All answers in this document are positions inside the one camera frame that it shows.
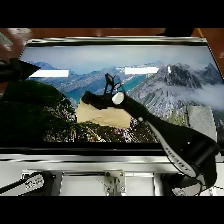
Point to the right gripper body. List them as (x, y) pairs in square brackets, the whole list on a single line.
[(98, 100)]

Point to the beige shirt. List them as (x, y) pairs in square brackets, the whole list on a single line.
[(103, 116)]

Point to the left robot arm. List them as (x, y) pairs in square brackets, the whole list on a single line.
[(16, 70)]

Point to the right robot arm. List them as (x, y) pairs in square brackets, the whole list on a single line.
[(180, 140)]

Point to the silver frame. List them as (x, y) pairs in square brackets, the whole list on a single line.
[(83, 163)]

